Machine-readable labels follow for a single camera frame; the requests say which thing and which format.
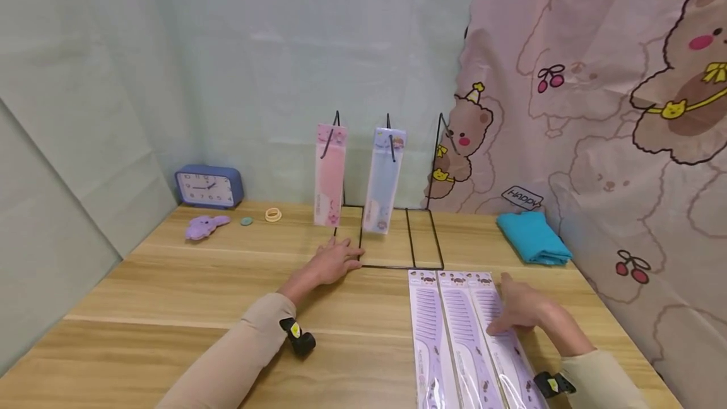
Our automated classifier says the person's left hand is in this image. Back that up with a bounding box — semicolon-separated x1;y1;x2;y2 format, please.
305;237;365;288

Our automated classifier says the folded teal cloth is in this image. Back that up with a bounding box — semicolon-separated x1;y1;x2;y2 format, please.
495;210;574;266

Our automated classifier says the person's left forearm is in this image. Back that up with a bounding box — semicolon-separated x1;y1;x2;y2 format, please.
156;270;313;409

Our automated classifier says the black wrist band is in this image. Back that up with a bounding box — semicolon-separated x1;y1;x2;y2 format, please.
532;370;578;400
278;317;317;357

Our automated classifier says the person's right forearm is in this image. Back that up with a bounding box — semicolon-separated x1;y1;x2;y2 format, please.
540;305;652;409

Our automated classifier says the blue comb packet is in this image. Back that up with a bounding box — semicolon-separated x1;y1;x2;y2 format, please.
362;127;407;235

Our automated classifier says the blue alarm clock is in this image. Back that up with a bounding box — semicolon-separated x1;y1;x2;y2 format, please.
174;165;245;210

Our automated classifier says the person's right hand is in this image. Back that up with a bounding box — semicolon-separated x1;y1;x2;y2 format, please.
486;272;562;336

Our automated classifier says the purple comb packet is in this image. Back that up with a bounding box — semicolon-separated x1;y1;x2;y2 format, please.
465;271;550;409
408;270;462;409
437;271;507;409

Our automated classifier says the pink comb packet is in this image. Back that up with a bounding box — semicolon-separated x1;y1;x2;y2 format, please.
314;123;348;228

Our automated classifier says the black wire display rack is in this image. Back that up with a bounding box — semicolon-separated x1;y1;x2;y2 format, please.
333;110;449;271

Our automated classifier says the purple plush bunny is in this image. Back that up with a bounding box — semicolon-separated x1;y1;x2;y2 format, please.
185;215;232;242

